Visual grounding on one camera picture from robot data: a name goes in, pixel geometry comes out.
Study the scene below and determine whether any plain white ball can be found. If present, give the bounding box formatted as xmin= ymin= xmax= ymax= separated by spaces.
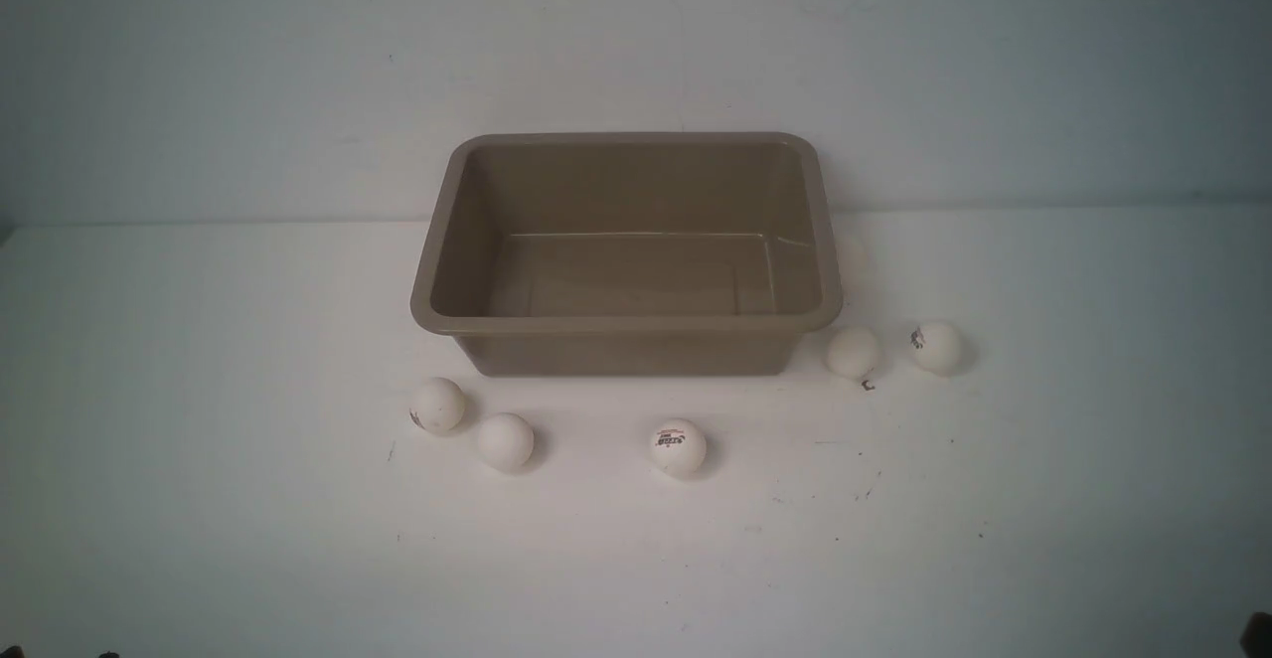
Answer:
xmin=824 ymin=326 xmax=881 ymax=382
xmin=474 ymin=412 xmax=536 ymax=475

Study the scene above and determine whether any tan plastic bin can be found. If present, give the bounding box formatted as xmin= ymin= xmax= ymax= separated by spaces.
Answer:
xmin=410 ymin=132 xmax=845 ymax=378

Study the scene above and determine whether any white ball red-black logo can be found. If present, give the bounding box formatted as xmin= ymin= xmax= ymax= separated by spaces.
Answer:
xmin=649 ymin=417 xmax=709 ymax=480

